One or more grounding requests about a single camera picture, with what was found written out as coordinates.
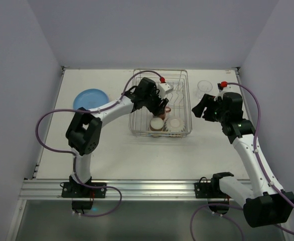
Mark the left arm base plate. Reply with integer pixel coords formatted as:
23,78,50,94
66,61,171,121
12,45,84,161
60,176,106,199

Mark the aluminium mounting rail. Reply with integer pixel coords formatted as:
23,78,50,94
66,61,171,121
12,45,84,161
18,178,284,201

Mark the brown and white cup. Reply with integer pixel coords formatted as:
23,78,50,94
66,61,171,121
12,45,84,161
149,117,164,132

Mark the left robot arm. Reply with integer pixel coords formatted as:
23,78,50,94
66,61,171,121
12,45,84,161
66,77,173,185

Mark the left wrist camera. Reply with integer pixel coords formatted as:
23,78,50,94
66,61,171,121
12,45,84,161
157,77,174,98

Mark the blue plate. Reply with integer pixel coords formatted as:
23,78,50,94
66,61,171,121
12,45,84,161
73,88,109,109

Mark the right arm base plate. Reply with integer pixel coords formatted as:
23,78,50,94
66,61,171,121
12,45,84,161
194,172,234,199

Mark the pink mug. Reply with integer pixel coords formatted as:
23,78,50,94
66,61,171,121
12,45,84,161
154,106,171,120

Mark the clear glass tumbler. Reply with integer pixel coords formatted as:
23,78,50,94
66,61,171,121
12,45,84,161
195,80,213,100

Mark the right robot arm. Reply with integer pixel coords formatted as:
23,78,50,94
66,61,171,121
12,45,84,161
192,92,294,227

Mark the metal wire dish rack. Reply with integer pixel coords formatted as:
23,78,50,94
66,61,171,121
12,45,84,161
127,69,192,138

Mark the white blue-striped bowl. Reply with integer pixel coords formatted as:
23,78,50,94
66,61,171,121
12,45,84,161
164,116,185,133

